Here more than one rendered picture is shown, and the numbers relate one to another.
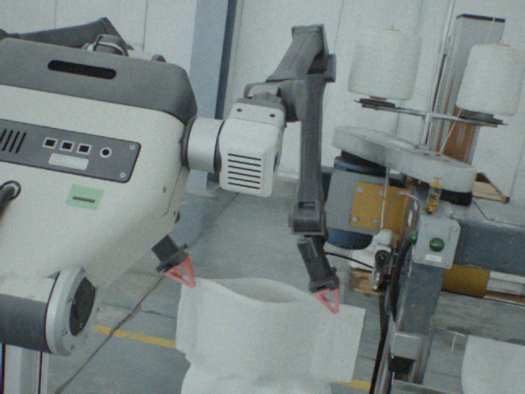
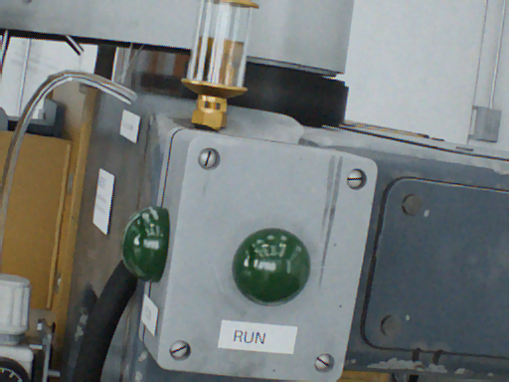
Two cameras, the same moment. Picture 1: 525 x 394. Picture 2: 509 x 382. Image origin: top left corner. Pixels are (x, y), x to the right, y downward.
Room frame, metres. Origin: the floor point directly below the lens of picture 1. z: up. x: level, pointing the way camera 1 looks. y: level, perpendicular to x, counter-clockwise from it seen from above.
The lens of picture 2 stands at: (0.75, -0.17, 1.35)
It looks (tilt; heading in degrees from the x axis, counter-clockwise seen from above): 3 degrees down; 340
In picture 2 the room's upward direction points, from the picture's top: 9 degrees clockwise
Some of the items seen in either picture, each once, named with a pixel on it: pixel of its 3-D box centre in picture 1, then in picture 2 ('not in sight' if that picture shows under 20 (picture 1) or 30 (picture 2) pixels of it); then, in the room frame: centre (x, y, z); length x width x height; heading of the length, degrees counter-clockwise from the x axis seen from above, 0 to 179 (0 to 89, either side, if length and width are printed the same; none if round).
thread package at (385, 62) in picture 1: (384, 65); not in sight; (1.57, -0.25, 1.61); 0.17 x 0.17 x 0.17
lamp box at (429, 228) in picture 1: (435, 240); (254, 256); (1.19, -0.36, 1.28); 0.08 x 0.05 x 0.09; 83
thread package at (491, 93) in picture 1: (492, 79); not in sight; (1.54, -0.51, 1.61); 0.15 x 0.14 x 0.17; 83
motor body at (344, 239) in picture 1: (353, 203); not in sight; (1.72, -0.26, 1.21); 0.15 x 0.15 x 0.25
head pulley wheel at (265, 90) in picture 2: (451, 194); (264, 92); (1.36, -0.42, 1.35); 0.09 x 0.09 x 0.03
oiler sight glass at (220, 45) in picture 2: (434, 194); (220, 43); (1.25, -0.35, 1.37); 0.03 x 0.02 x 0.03; 83
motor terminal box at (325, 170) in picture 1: (321, 187); not in sight; (1.69, -0.16, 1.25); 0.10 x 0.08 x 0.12; 18
